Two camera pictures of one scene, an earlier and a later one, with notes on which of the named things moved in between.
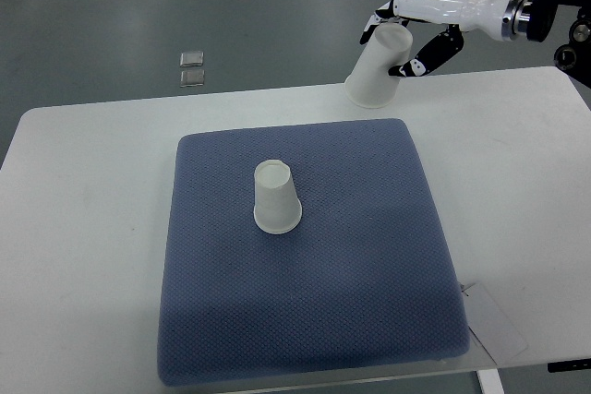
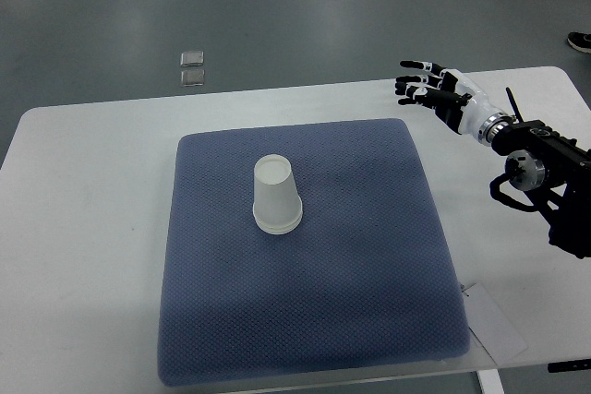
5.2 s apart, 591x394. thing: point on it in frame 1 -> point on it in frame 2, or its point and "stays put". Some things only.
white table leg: x=490 y=382 stays put
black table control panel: x=569 y=365 stays put
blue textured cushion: x=368 y=280 stays put
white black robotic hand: x=503 y=16 -> x=456 y=99
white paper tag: x=489 y=326 stays put
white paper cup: x=368 y=83 -> x=277 y=208
